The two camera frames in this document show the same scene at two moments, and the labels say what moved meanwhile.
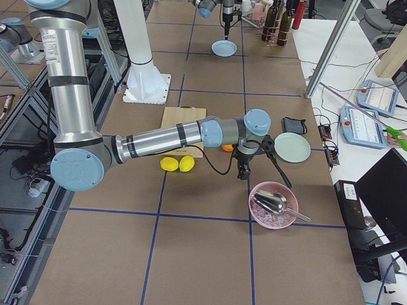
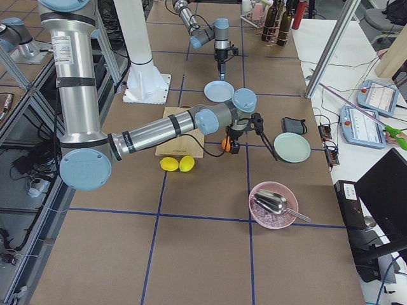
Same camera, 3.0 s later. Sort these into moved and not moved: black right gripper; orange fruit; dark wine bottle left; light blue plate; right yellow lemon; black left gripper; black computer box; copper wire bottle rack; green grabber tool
Moved: black right gripper; black left gripper; light blue plate
Not moved: green grabber tool; orange fruit; right yellow lemon; copper wire bottle rack; dark wine bottle left; black computer box
